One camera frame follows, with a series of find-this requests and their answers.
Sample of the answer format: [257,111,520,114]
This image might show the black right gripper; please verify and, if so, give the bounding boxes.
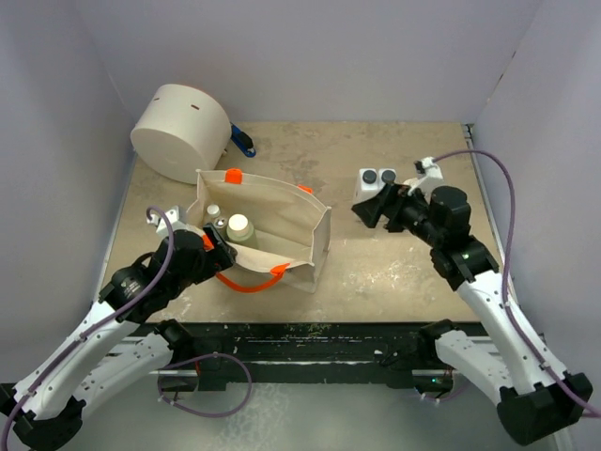
[352,181,442,248]

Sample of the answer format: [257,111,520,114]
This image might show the green bottle white cap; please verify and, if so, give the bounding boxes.
[226,213,258,249]

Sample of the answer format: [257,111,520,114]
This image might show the white square bottle dark cap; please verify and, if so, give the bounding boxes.
[352,168,382,205]

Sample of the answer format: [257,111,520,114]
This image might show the small silver cap bottle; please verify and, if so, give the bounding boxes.
[213,217,227,234]

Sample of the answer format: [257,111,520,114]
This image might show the clear bottle white cap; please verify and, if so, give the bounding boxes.
[205,204,222,222]

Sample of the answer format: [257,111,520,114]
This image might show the canvas bag orange handles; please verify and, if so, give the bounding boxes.
[187,168,331,293]

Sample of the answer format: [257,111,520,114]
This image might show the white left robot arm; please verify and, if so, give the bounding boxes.
[1,225,237,450]

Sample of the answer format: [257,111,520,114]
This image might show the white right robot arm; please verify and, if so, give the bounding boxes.
[352,183,593,445]

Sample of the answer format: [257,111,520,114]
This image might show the blue black tool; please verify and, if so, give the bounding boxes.
[230,123,256,158]

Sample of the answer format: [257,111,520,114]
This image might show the large white cylindrical container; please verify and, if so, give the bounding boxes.
[131,84,231,185]

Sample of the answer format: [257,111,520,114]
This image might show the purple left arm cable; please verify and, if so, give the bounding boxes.
[0,206,176,451]

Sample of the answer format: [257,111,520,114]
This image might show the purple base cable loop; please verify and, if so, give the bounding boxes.
[157,350,254,417]

